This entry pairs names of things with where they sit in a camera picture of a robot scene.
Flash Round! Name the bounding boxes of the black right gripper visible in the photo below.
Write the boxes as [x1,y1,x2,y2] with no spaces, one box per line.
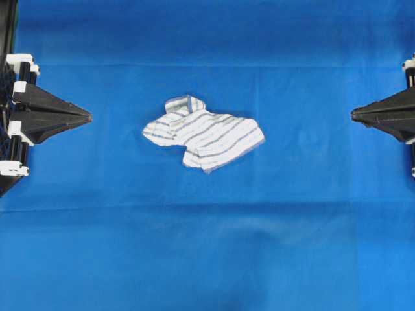
[351,54,414,177]

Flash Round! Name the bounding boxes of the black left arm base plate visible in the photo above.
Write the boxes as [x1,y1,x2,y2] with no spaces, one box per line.
[0,0,27,198]

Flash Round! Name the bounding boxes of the white blue-striped towel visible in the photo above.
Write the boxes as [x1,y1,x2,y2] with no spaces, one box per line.
[142,95,265,174]

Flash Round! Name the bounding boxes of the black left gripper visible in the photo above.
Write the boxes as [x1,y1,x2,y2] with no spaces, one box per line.
[1,54,93,177]

